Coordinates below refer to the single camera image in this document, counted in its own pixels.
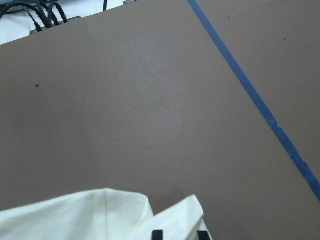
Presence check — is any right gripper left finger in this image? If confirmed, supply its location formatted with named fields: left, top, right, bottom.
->
left=151, top=229, right=164, bottom=240

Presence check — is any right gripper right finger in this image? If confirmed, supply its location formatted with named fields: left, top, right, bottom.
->
left=197, top=230, right=209, bottom=240

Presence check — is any cream long-sleeve cat shirt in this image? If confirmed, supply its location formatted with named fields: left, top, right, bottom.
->
left=0, top=188, right=212, bottom=240

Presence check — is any black cable bundle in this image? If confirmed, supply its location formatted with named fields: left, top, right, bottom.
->
left=0, top=0, right=111, bottom=32

